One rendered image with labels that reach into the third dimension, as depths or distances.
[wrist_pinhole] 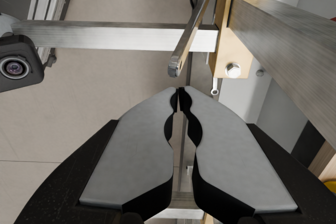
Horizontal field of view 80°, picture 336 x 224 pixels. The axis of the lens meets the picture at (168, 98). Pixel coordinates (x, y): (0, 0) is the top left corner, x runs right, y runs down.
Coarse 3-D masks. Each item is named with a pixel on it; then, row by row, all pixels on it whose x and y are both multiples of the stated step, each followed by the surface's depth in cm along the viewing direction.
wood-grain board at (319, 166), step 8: (328, 144) 34; (320, 152) 36; (328, 152) 34; (312, 160) 38; (320, 160) 36; (328, 160) 34; (312, 168) 38; (320, 168) 36; (328, 168) 35; (320, 176) 36; (328, 176) 36
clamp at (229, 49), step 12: (228, 0) 23; (216, 12) 28; (228, 12) 24; (216, 24) 27; (228, 36) 26; (216, 48) 27; (228, 48) 26; (240, 48) 26; (216, 60) 27; (228, 60) 27; (240, 60) 27; (216, 72) 28; (240, 72) 28
